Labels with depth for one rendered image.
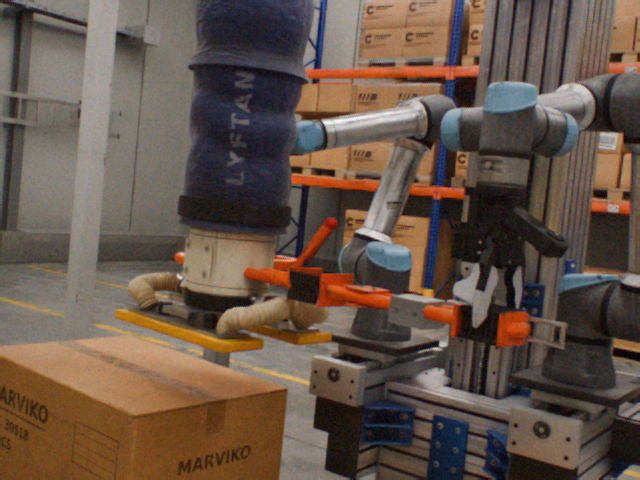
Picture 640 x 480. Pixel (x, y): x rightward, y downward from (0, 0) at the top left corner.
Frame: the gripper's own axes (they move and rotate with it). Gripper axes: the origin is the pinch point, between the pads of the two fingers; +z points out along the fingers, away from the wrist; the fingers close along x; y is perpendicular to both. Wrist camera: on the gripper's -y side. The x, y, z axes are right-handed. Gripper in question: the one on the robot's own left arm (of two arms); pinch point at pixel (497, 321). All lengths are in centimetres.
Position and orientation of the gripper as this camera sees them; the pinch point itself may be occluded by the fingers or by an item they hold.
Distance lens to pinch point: 119.7
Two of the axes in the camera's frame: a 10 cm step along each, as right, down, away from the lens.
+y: -7.2, -1.1, 6.8
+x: -6.8, -0.3, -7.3
